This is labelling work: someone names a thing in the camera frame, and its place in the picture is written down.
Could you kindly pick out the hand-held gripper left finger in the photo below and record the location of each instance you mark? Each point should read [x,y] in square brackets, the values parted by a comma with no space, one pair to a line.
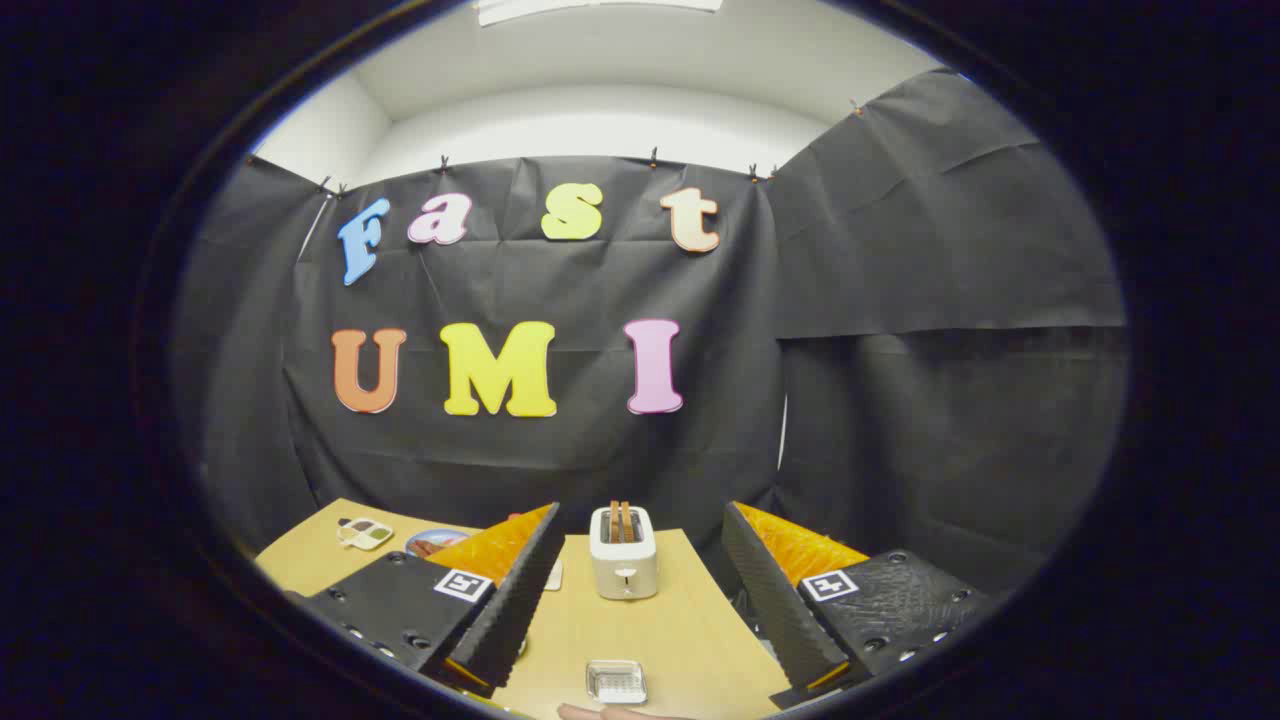
[520,590]

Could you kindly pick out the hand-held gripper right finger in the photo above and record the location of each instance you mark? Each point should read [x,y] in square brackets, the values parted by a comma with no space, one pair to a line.
[775,600]

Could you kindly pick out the blue plate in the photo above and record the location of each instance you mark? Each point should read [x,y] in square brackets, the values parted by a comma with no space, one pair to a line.
[432,545]

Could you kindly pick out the white toaster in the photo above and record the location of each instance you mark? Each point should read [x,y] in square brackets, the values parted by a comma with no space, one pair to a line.
[623,575]

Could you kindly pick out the toasted bread slice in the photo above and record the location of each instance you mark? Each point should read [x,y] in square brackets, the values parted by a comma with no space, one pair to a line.
[628,522]
[614,522]

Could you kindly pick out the white divided sauce dish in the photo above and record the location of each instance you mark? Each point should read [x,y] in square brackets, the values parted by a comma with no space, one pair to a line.
[365,533]

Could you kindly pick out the black backdrop cloth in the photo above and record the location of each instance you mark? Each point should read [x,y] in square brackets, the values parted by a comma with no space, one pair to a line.
[600,280]

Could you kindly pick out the ceiling light panel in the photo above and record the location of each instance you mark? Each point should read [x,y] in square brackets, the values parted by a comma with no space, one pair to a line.
[600,6]

